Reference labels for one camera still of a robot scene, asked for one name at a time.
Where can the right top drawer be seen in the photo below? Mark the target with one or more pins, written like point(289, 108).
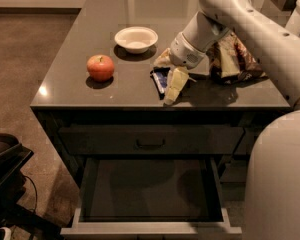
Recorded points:
point(246, 141)

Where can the right middle drawer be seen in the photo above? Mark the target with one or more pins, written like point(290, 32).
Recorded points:
point(234, 172)

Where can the white bowl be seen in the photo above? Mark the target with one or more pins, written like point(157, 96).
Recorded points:
point(136, 40)

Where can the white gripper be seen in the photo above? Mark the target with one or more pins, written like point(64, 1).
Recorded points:
point(184, 53)

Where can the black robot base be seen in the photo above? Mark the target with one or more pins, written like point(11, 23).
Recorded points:
point(13, 156)

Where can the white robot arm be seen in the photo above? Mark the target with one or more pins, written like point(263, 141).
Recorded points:
point(272, 193)

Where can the blue rxbar wrapper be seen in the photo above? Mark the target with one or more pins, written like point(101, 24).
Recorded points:
point(159, 77)

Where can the black drawer handle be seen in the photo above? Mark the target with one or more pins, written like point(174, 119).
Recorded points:
point(143, 144)

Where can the red apple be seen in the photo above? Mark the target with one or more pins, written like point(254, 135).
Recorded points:
point(100, 68)

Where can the closed top drawer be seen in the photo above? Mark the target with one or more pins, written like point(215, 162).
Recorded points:
point(121, 139)

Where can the open middle drawer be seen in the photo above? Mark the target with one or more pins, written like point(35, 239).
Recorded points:
point(151, 200)

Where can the crumpled brown chip bag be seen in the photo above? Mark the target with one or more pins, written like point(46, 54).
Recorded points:
point(230, 62)

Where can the dark kitchen counter cabinet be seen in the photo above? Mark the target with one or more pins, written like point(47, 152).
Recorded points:
point(69, 96)

